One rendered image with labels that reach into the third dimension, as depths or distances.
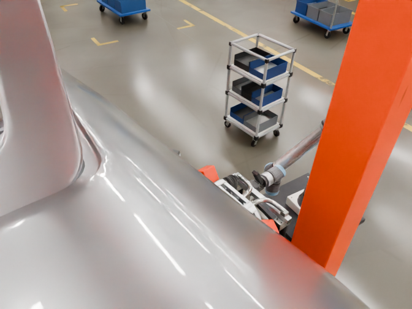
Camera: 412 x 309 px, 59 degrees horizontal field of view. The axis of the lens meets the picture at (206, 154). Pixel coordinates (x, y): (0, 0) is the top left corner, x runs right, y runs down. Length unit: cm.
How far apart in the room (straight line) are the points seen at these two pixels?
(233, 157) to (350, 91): 274
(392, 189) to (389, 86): 288
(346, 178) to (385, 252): 214
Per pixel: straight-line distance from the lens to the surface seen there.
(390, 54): 96
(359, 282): 300
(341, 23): 692
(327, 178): 120
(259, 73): 350
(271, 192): 241
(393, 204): 367
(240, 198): 174
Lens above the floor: 237
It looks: 40 degrees down
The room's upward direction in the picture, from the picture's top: 2 degrees clockwise
